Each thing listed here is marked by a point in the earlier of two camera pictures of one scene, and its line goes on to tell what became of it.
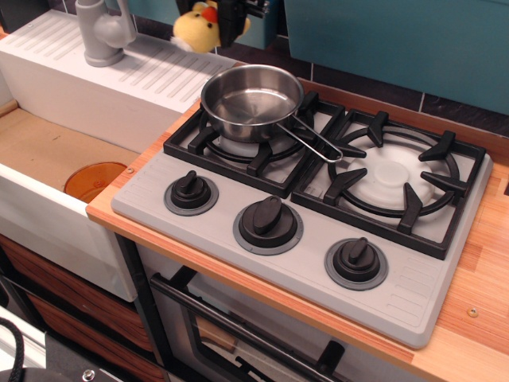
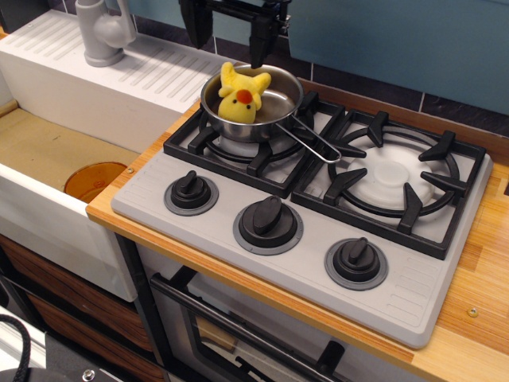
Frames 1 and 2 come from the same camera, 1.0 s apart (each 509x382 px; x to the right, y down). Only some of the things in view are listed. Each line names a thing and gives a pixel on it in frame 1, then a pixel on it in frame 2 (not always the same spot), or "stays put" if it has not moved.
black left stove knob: x=190 y=195 stays put
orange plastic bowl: x=88 y=181 stays put
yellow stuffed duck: x=197 y=29 → x=240 y=95
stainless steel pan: x=248 y=103 stays put
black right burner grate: x=403 y=181 stays put
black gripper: x=232 y=15 → x=267 y=21
